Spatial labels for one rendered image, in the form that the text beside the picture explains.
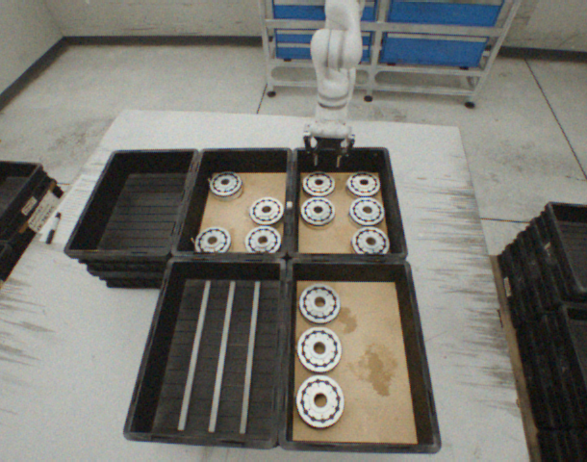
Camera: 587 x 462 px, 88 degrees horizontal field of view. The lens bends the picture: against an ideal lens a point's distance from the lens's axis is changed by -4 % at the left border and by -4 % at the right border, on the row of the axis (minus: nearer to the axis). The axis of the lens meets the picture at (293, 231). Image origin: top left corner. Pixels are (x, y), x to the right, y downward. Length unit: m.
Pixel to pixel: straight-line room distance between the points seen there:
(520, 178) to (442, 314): 1.73
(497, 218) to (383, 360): 1.65
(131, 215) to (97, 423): 0.59
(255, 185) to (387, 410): 0.74
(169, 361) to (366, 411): 0.47
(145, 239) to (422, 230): 0.90
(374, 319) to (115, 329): 0.75
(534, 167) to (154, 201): 2.44
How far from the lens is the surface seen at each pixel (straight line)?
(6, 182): 2.22
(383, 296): 0.88
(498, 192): 2.48
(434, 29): 2.69
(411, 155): 1.41
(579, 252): 1.71
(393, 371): 0.83
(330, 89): 0.76
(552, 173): 2.81
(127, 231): 1.11
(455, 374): 1.01
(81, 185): 1.55
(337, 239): 0.94
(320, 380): 0.77
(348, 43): 0.72
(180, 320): 0.89
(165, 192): 1.15
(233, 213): 1.02
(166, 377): 0.87
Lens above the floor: 1.62
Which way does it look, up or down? 56 degrees down
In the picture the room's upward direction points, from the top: 4 degrees counter-clockwise
